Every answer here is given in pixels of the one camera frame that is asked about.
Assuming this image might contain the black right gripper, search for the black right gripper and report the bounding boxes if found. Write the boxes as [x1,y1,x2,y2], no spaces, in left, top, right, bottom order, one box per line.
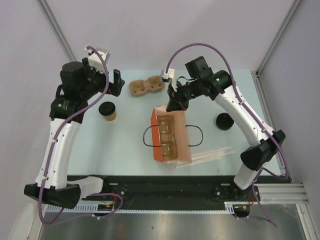
[166,78,202,112]

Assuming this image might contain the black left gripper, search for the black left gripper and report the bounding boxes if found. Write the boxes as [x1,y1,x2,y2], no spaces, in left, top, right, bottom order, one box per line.
[80,57,125,100]

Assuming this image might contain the brown pulp cup carrier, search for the brown pulp cup carrier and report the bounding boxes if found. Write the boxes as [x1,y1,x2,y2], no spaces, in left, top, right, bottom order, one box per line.
[157,115,178,162]

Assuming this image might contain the black plastic cup lid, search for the black plastic cup lid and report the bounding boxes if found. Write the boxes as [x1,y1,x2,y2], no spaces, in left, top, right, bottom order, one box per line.
[98,101,116,117]

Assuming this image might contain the orange paper bag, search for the orange paper bag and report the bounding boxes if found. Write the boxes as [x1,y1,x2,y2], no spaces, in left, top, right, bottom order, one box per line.
[146,104,193,164]

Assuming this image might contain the brown paper coffee cup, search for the brown paper coffee cup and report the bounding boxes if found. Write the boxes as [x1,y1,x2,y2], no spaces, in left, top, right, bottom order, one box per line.
[103,111,117,122]

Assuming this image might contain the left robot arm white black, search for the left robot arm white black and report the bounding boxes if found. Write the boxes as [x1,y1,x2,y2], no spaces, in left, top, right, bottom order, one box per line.
[24,57,125,209]

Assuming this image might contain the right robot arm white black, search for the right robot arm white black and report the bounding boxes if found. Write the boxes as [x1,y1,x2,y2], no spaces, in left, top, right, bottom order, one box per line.
[160,56,286,201]

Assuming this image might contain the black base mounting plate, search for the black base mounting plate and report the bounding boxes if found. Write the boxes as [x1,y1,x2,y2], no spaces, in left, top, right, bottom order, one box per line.
[67,174,292,208]

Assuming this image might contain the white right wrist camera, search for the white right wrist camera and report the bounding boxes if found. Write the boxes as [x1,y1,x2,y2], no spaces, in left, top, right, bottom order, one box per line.
[160,68,178,92]

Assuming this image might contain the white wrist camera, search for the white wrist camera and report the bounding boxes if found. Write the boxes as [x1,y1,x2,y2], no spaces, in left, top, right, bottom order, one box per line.
[160,68,178,92]
[85,45,110,74]

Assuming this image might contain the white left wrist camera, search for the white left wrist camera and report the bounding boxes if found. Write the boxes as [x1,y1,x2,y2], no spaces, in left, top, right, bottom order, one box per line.
[85,45,110,74]

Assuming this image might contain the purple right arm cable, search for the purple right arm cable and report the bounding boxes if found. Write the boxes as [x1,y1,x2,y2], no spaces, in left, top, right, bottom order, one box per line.
[166,43,291,181]

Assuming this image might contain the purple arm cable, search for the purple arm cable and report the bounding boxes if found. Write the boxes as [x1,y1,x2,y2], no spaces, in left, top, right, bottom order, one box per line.
[166,43,291,181]
[38,46,124,225]

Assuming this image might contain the white slotted cable duct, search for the white slotted cable duct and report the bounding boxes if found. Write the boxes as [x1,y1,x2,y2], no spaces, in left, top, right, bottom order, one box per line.
[46,201,237,215]

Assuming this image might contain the aluminium frame rail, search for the aluminium frame rail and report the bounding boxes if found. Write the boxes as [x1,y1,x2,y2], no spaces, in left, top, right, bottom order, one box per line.
[256,183,309,204]

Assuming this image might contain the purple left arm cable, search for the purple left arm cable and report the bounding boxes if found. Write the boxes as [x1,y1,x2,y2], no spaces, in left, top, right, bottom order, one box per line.
[38,46,124,225]

